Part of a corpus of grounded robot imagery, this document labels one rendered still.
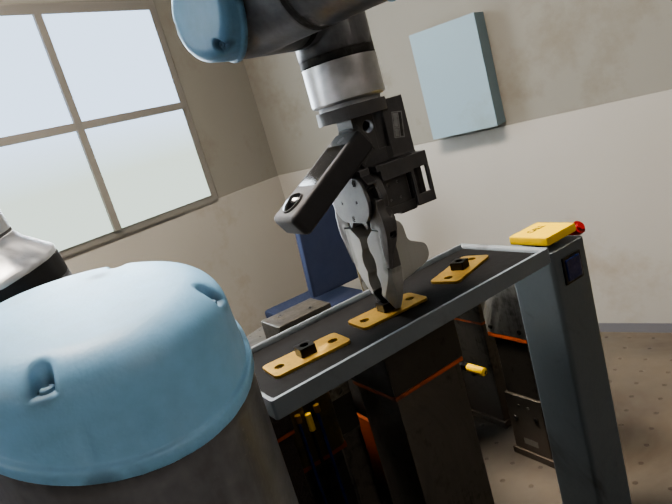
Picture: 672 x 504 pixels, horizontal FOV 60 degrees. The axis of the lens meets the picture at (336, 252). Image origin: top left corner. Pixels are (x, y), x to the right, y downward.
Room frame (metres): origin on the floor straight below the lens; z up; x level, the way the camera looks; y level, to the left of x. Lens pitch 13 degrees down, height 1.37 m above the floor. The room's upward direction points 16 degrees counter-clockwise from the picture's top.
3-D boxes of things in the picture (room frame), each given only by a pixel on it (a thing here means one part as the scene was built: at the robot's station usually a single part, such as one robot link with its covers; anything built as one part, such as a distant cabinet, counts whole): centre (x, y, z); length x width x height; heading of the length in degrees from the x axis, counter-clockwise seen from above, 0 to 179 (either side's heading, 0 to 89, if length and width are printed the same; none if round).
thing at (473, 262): (0.65, -0.14, 1.17); 0.08 x 0.04 x 0.01; 137
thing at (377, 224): (0.57, -0.05, 1.26); 0.05 x 0.02 x 0.09; 26
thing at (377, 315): (0.59, -0.04, 1.17); 0.08 x 0.04 x 0.01; 115
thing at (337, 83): (0.60, -0.05, 1.40); 0.08 x 0.08 x 0.05
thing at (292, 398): (0.59, -0.04, 1.16); 0.37 x 0.14 x 0.02; 120
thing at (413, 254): (0.58, -0.07, 1.21); 0.06 x 0.03 x 0.09; 116
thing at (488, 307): (0.91, -0.27, 0.88); 0.12 x 0.07 x 0.36; 30
